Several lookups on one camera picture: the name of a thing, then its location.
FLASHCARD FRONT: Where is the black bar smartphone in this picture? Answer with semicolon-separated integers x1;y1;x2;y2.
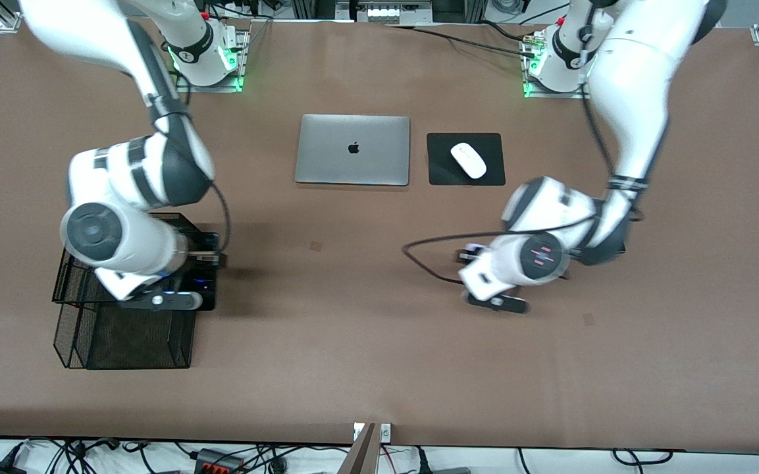
167;230;220;311

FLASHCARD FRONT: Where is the black mouse pad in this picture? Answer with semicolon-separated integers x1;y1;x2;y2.
427;132;506;186

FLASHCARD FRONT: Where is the white computer mouse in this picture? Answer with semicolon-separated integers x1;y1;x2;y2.
450;142;487;180

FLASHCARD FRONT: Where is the silver closed laptop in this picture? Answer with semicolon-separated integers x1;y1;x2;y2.
295;114;411;187

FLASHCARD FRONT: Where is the black orange power strip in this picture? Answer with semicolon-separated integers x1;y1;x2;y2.
194;449;246;474

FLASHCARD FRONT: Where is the white outlet block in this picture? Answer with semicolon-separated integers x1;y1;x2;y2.
366;5;421;24

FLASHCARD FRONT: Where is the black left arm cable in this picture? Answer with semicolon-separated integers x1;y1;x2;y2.
402;26;618;287

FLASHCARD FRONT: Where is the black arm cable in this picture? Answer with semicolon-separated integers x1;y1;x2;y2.
402;26;618;287
155;86;232;257

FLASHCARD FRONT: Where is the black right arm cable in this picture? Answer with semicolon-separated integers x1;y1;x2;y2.
155;86;232;257

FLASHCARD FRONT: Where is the black mesh tray with handles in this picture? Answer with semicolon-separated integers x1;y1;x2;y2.
52;213;207;311

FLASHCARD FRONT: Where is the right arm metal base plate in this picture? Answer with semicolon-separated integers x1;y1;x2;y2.
175;30;249;93

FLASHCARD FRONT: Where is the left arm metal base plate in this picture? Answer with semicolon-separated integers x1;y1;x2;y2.
521;33;592;100

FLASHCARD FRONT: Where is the small metal table bracket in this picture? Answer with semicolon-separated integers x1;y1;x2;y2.
353;423;393;443

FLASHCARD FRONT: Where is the thick black table cable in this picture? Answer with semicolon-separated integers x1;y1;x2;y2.
384;24;538;59

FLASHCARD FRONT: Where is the grey camera post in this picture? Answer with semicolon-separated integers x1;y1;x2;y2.
338;423;380;474

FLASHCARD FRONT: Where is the thin black table cable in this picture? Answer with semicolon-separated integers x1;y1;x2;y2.
478;20;533;41

